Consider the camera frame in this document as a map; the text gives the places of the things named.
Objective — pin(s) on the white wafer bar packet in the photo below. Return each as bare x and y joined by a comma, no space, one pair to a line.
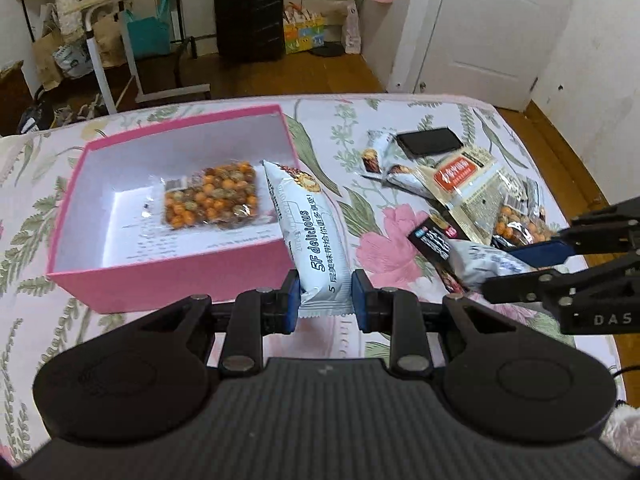
312,230

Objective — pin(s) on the black white snack packet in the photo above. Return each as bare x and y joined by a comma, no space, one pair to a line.
435,245

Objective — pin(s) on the teal shopping bag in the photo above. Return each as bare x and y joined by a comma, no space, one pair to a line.
147,30

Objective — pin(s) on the black bag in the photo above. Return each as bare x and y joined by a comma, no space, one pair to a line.
36,116

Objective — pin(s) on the black round base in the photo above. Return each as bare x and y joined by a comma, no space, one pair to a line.
328,51

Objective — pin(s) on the beige packet with orange label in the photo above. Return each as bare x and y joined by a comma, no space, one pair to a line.
470,180

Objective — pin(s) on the clear coated nut packet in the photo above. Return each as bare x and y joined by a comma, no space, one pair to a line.
520,230
210,195

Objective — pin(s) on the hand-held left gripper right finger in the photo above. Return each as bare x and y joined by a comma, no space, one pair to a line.
359,300

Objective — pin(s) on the floral bedspread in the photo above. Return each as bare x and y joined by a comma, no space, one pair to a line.
40,240

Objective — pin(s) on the brown paper bag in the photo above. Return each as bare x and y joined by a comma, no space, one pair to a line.
107,32

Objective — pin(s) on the black smartphone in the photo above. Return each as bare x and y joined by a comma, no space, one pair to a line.
429,141

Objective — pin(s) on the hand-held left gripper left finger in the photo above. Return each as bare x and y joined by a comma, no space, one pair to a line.
292,305

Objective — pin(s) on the pink cardboard box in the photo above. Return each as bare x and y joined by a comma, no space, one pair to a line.
175,280

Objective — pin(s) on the white door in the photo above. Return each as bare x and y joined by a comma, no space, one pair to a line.
490,35

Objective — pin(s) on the white printed bag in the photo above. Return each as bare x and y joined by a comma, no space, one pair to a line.
352,32

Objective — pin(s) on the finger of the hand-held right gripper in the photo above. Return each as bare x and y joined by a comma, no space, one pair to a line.
545,250
515,287

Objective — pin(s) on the black suitcase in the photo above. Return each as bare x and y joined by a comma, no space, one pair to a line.
248,12

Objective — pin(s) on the colourful cardboard box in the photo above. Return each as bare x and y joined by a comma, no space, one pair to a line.
304,30

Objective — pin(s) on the pair of shoes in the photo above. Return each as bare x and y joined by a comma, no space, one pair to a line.
82,110

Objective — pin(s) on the small white snack packet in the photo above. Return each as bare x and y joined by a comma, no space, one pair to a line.
377,152
405,177

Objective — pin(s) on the white plastic bag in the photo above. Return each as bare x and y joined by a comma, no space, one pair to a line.
70,57

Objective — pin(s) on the white fluffy cloth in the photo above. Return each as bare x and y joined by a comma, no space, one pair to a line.
622,432

